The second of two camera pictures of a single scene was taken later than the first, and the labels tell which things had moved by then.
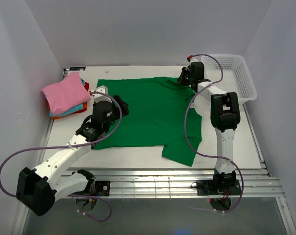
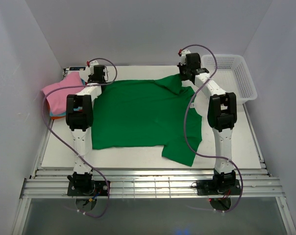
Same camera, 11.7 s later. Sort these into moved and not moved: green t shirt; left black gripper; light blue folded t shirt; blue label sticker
Moved: left black gripper
Not moved: blue label sticker; green t shirt; light blue folded t shirt
